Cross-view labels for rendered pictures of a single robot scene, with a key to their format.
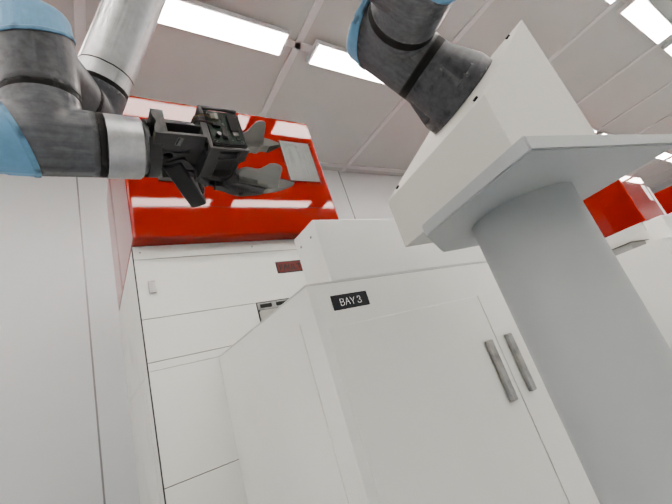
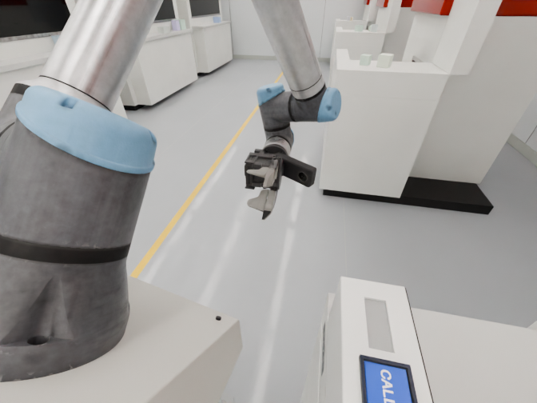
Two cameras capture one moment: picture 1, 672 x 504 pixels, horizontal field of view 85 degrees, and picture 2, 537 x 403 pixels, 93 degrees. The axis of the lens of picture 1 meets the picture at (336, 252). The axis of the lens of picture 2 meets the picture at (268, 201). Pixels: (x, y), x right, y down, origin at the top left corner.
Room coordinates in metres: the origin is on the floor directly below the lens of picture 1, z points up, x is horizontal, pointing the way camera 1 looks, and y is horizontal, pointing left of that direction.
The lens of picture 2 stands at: (0.82, -0.21, 1.29)
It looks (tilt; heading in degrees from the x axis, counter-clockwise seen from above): 38 degrees down; 139
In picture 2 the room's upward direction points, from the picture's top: straight up
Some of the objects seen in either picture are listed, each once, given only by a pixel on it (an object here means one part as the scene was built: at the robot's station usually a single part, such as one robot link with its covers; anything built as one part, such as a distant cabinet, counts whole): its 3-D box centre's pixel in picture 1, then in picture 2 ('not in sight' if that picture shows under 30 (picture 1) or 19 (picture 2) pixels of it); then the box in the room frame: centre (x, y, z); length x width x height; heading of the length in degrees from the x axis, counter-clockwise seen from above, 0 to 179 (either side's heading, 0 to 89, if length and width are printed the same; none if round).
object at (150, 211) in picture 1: (215, 215); not in sight; (1.55, 0.49, 1.52); 0.81 x 0.75 x 0.60; 128
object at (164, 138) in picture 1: (194, 148); (267, 166); (0.41, 0.14, 0.97); 0.12 x 0.09 x 0.08; 129
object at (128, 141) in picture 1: (125, 145); (276, 152); (0.36, 0.20, 0.97); 0.08 x 0.05 x 0.08; 39
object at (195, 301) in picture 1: (263, 290); not in sight; (1.30, 0.30, 1.02); 0.81 x 0.03 x 0.40; 128
